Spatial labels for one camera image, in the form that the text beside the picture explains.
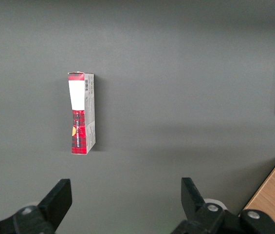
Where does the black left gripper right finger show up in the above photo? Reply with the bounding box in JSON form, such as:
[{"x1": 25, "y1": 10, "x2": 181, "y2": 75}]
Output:
[{"x1": 171, "y1": 177, "x2": 240, "y2": 234}]

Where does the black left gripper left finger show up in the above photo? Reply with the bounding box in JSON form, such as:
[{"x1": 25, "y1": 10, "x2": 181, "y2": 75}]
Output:
[{"x1": 13, "y1": 178, "x2": 73, "y2": 234}]

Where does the wooden drawer cabinet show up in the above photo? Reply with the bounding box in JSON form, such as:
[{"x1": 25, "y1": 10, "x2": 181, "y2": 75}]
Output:
[{"x1": 238, "y1": 156, "x2": 275, "y2": 234}]

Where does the red plaid cardboard box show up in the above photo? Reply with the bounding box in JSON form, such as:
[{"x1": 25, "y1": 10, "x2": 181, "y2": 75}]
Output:
[{"x1": 67, "y1": 71, "x2": 97, "y2": 156}]

